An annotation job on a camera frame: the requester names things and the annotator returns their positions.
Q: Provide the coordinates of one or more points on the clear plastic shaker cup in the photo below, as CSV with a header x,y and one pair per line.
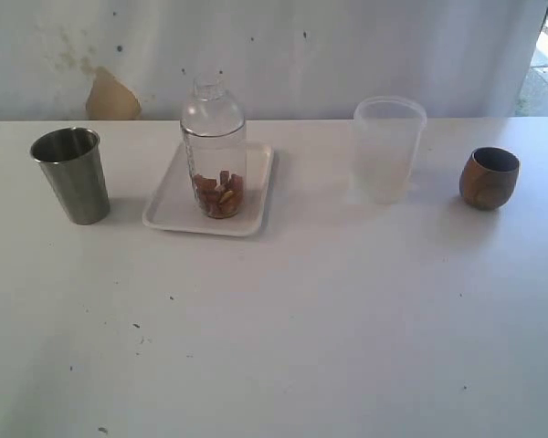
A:
x,y
209,156

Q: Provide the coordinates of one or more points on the translucent plastic tub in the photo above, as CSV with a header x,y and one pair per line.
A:
x,y
386,136

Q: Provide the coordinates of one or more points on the stainless steel cup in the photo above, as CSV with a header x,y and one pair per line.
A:
x,y
70,160

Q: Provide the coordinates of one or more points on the brown object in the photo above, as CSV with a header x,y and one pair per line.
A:
x,y
208,191

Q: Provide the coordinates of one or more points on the white rectangular tray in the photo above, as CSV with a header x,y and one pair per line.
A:
x,y
172,206

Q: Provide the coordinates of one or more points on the brown wooden cup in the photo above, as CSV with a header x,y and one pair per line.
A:
x,y
489,178

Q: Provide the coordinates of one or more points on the clear dome shaker lid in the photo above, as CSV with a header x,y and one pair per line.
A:
x,y
210,110

